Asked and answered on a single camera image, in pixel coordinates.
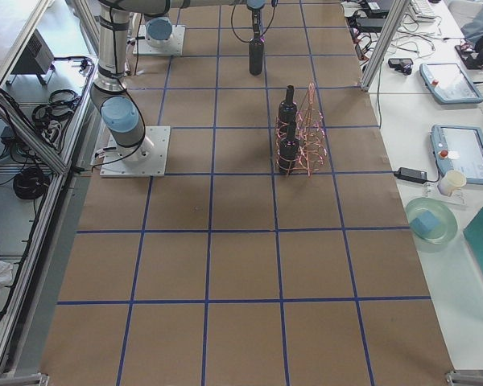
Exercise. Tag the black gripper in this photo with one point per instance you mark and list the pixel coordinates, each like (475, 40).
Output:
(256, 21)

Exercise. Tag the dark wine bottle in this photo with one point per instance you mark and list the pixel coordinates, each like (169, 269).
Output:
(287, 109)
(256, 54)

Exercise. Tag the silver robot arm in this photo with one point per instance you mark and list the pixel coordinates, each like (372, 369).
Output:
(117, 108)
(159, 26)

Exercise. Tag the dark wine bottle in basket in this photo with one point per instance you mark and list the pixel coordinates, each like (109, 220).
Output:
(287, 109)

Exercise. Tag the blue teach pendant upper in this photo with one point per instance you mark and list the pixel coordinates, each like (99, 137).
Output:
(449, 84)

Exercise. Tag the blue teach pendant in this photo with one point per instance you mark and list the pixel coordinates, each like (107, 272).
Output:
(459, 148)
(449, 84)

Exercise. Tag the black power adapter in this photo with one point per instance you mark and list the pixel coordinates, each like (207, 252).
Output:
(411, 175)

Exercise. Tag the grey metal box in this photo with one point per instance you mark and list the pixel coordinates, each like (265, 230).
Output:
(36, 59)

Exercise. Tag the blue teach pendant lower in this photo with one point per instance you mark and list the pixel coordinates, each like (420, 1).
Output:
(459, 148)

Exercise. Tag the white paper cup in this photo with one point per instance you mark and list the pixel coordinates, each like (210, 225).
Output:
(453, 180)

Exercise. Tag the green bowl with sponge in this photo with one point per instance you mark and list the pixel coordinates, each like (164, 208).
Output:
(431, 220)

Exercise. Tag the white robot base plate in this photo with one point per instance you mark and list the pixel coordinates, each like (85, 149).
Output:
(146, 46)

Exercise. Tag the copper wire wine basket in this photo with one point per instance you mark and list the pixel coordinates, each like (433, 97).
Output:
(312, 153)

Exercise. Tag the aluminium frame post left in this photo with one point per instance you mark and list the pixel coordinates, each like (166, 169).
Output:
(389, 29)

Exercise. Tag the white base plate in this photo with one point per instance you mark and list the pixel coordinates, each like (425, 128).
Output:
(149, 160)

